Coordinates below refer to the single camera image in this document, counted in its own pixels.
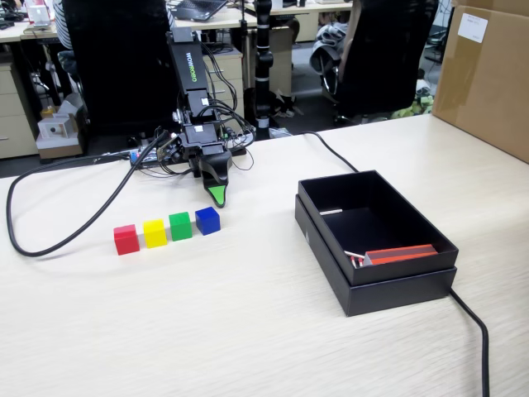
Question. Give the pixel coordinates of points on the large cardboard box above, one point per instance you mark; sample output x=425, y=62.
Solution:
x=487, y=82

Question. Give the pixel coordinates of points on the white stick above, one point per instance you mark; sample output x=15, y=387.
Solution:
x=330, y=211

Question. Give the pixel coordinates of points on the orange red matchbox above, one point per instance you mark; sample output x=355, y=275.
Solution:
x=396, y=254

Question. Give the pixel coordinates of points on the black box tray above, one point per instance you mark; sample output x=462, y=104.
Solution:
x=405, y=269

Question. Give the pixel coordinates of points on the small white carton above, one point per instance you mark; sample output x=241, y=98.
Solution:
x=53, y=130

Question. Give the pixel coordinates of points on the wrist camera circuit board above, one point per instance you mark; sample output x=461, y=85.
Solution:
x=167, y=149

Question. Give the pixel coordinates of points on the red tipped matchstick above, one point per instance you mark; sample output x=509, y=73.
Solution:
x=356, y=261

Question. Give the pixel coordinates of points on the black mesh office chair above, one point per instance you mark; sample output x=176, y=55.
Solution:
x=120, y=62

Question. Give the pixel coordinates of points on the black pole stand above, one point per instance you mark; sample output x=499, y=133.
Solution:
x=263, y=62

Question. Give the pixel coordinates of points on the black open box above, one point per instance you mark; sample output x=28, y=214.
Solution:
x=396, y=295

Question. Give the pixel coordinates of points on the red cube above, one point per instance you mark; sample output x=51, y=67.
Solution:
x=126, y=242

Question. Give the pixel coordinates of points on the person in striped shirt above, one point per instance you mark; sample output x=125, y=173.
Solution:
x=62, y=25

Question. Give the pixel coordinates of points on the open black laptop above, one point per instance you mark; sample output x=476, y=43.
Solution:
x=198, y=8

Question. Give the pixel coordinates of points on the white matchstick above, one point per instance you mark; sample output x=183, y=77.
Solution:
x=354, y=253

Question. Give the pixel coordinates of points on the beige office desk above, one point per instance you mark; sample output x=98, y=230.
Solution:
x=12, y=35
x=231, y=18

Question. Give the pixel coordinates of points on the yellow cube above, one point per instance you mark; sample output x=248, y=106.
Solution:
x=155, y=235

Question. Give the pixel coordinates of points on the grey cloth bundle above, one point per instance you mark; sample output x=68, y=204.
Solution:
x=330, y=37

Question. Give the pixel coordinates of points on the green cube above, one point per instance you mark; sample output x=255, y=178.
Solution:
x=180, y=227

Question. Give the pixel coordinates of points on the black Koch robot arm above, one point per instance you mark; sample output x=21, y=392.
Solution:
x=188, y=62

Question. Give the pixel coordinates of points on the blue cube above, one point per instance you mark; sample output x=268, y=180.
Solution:
x=207, y=221

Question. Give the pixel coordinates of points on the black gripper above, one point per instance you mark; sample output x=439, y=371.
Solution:
x=200, y=136

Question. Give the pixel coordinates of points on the green yellow floor clutter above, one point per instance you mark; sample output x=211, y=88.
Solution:
x=413, y=109

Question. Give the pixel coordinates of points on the beige drawer cabinet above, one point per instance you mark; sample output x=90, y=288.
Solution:
x=16, y=116
x=229, y=82

